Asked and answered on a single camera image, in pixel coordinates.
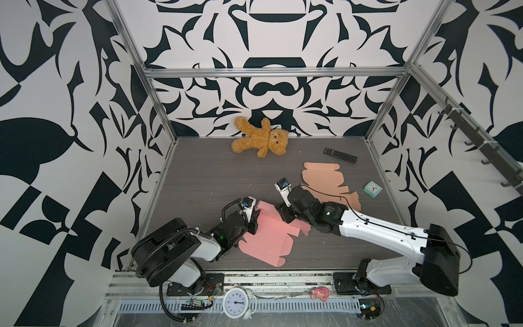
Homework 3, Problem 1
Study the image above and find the small teal alarm clock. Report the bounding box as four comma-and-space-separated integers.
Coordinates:
364, 181, 383, 198

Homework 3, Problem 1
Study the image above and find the white round alarm clock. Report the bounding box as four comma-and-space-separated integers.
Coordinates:
222, 286, 257, 320

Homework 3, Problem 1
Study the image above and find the white slotted cable duct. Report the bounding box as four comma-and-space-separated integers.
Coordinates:
118, 298, 361, 314

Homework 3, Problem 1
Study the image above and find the black remote control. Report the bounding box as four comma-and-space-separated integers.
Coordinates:
324, 148, 358, 164

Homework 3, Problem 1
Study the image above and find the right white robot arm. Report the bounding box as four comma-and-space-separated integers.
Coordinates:
275, 178, 463, 296

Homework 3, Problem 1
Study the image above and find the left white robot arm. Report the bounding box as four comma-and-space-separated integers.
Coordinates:
131, 197, 261, 324

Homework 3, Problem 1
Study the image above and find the green circuit board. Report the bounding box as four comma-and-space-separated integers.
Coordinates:
358, 302, 383, 321

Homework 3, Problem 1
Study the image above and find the pink cardboard box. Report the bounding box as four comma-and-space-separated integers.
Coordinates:
238, 201, 311, 268

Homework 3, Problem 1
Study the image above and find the brown teddy bear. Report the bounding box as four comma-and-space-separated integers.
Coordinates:
232, 117, 289, 158

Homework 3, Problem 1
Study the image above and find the grey wall hook rail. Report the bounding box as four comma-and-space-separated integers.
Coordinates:
438, 97, 522, 196

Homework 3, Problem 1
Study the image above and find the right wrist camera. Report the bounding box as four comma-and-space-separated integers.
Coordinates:
275, 178, 291, 207

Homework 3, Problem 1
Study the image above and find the peach flat cardboard box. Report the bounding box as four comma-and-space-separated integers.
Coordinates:
302, 162, 362, 211

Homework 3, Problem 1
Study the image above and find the small pink toy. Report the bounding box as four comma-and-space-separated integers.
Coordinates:
311, 287, 331, 302

